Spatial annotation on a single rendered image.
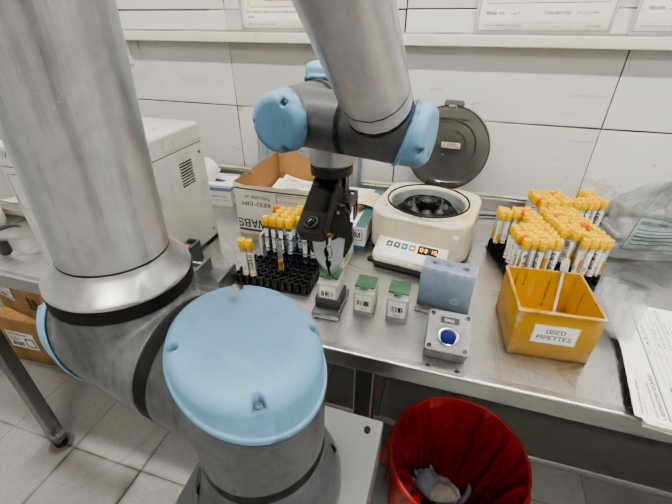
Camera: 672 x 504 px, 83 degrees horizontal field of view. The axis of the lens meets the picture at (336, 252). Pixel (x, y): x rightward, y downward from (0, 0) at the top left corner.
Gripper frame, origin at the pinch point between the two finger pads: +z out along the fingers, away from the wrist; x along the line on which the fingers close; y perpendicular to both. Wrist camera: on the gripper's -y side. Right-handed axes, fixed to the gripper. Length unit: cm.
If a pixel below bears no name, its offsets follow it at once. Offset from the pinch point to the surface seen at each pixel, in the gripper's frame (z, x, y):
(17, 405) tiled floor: 97, 138, 2
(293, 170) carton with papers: 1, 28, 51
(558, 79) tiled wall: -27, -42, 57
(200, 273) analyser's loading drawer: 4.0, 26.8, -3.1
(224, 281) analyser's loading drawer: 4.7, 21.3, -3.2
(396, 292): 2.9, -12.9, 0.5
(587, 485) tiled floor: 97, -82, 34
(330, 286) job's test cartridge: 2.9, -0.6, -1.1
